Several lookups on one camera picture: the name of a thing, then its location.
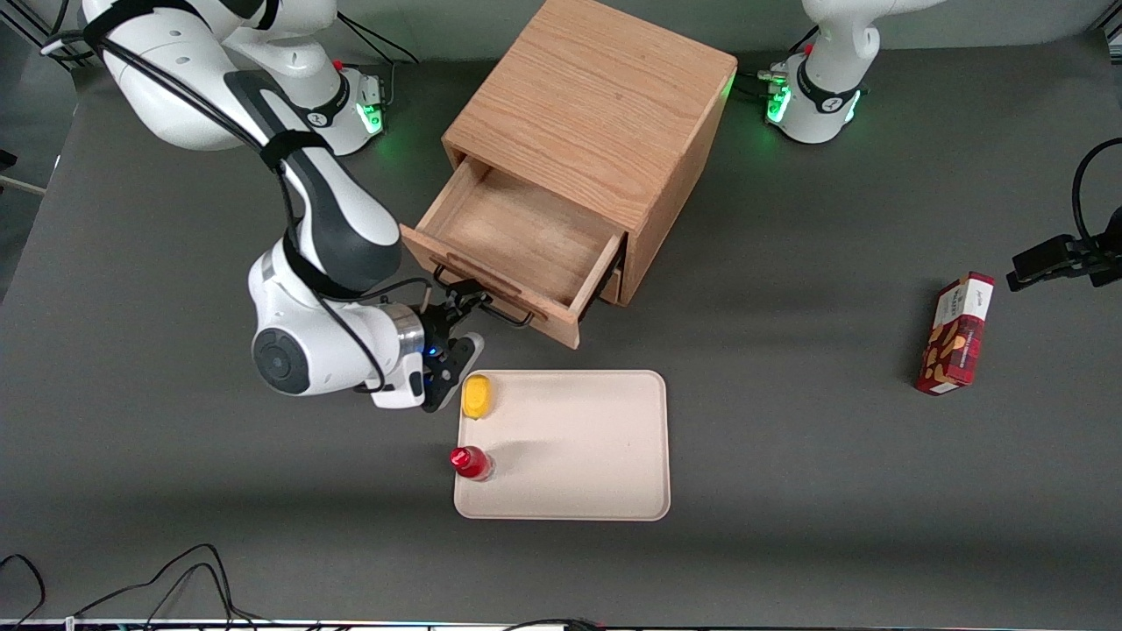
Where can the red ketchup bottle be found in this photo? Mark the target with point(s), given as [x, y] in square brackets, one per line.
[470, 462]

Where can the yellow mustard bottle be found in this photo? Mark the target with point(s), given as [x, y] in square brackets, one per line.
[477, 396]

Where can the aluminium frame rail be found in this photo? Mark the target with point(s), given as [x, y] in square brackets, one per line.
[22, 19]

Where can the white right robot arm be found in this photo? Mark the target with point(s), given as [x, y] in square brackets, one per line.
[324, 210]

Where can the red snack box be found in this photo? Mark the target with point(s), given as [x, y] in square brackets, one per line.
[957, 337]

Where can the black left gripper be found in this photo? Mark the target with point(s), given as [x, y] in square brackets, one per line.
[1112, 237]

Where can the beige plastic tray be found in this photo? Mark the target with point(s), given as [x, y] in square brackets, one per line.
[578, 447]

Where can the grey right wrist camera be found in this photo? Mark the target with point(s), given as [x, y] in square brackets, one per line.
[470, 349]

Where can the wooden drawer cabinet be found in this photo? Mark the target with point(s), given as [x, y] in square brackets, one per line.
[605, 96]

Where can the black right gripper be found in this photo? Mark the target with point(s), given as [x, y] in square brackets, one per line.
[436, 328]

